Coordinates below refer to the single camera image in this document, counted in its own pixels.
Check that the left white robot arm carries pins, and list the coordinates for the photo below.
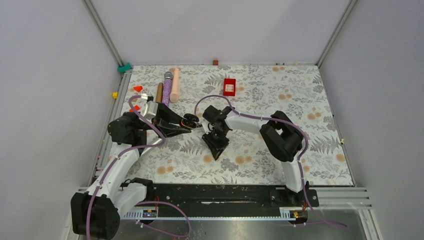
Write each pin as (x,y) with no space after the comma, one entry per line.
(97,212)

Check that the floral patterned table mat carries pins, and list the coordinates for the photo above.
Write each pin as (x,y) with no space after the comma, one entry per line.
(296,90)

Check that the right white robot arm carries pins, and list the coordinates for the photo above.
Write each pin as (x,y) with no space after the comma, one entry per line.
(282,138)

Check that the red flat block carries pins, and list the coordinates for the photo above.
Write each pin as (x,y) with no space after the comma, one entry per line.
(136,107)

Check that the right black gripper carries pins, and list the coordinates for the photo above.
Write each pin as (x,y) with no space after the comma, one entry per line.
(216,148)

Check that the brown microphone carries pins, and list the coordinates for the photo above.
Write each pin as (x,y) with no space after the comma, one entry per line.
(159,93)

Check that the purple glitter microphone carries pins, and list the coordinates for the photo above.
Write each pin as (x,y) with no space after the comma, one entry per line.
(167,87)

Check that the black earbud case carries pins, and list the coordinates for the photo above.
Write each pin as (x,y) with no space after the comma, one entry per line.
(189,121)

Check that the pink microphone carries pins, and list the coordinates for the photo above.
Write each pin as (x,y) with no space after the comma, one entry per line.
(174,94)

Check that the red triangular block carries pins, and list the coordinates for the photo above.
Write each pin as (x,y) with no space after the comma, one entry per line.
(138,88)

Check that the red small box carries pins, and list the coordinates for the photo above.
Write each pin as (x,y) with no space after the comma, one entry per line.
(229,87)

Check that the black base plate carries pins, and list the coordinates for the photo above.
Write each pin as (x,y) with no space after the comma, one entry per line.
(226,201)

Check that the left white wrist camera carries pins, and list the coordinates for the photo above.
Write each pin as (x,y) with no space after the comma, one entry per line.
(150,107)

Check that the beige earbud charging case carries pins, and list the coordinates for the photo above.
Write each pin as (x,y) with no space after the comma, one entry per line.
(206,127)

